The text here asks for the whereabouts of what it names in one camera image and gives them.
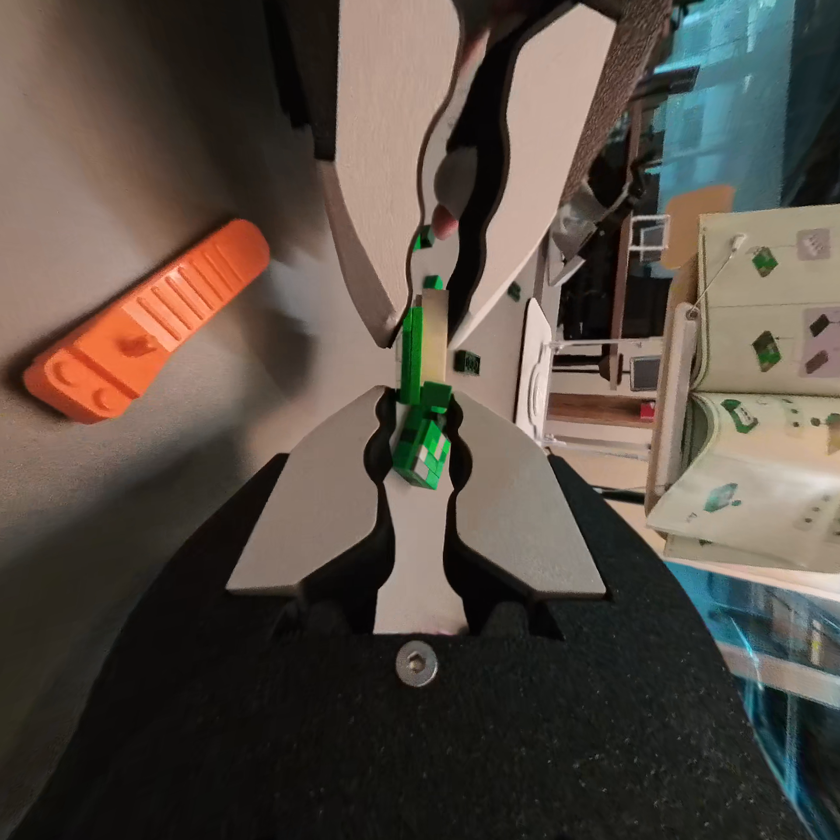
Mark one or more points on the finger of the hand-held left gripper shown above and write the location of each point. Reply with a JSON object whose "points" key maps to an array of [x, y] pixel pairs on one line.
{"points": [[387, 131], [551, 118]]}

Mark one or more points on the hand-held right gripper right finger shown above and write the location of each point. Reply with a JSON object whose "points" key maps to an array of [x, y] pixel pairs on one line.
{"points": [[525, 518]]}

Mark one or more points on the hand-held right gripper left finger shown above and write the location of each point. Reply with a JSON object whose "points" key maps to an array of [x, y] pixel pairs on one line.
{"points": [[315, 512]]}

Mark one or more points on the small green lego brick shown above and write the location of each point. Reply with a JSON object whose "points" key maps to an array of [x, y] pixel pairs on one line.
{"points": [[436, 395]]}

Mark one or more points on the green white lego assembly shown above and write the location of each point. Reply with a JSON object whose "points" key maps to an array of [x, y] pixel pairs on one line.
{"points": [[413, 348]]}

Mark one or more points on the green pixelated lego block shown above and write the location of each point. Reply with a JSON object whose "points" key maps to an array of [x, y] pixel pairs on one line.
{"points": [[423, 453]]}

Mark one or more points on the dark green lego brick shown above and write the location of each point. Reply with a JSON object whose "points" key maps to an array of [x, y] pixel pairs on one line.
{"points": [[468, 363]]}

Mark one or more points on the lego instruction booklet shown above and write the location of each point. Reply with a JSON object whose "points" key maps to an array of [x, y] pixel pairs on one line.
{"points": [[754, 328]]}

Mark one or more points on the person's left hand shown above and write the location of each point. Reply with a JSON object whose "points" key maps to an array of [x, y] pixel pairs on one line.
{"points": [[445, 223]]}

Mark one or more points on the white book stand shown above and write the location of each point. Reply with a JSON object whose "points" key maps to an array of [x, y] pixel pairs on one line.
{"points": [[535, 367]]}

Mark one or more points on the orange brick separator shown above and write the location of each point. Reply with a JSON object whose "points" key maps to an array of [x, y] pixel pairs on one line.
{"points": [[151, 315]]}

